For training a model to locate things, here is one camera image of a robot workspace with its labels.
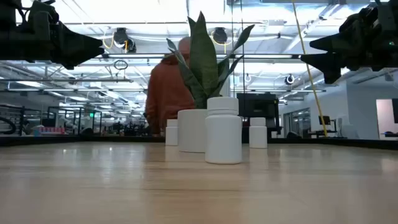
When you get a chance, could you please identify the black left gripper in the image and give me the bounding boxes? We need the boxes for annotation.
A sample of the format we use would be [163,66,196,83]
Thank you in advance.
[0,21,105,70]

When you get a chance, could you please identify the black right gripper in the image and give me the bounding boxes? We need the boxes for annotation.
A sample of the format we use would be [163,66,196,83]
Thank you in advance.
[300,30,398,85]

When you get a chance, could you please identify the white pill bottle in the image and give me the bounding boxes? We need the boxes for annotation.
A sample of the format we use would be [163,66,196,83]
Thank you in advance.
[205,96,243,165]
[165,119,179,146]
[249,117,268,149]

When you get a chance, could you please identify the yellow slanted pole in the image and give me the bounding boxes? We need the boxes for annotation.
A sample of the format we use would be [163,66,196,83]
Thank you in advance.
[291,0,328,138]

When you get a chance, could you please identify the long ceiling light bar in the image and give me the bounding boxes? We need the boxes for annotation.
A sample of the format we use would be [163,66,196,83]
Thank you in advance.
[102,53,302,60]

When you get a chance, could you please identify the row of red boxes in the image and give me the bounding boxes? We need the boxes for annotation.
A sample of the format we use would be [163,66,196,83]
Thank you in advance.
[39,126,66,135]

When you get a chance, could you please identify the black monitor cart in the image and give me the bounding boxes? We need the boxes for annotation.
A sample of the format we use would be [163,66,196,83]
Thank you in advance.
[236,92,282,139]

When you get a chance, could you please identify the person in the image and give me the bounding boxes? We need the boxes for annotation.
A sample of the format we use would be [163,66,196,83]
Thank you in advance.
[144,36,197,138]

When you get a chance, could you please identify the green snake plant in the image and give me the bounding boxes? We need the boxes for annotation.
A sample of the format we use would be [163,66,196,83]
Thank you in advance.
[166,11,256,110]

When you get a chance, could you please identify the white round plant pot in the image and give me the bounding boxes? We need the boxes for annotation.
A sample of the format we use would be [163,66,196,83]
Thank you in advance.
[177,108,208,154]

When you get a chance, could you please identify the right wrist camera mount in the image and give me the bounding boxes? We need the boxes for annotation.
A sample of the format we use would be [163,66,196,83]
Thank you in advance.
[339,6,379,34]

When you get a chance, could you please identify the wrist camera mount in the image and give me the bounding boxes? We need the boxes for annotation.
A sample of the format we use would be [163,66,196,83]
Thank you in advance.
[339,6,379,34]
[27,0,60,34]

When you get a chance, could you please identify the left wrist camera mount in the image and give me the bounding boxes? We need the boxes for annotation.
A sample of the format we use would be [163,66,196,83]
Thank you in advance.
[27,0,60,34]

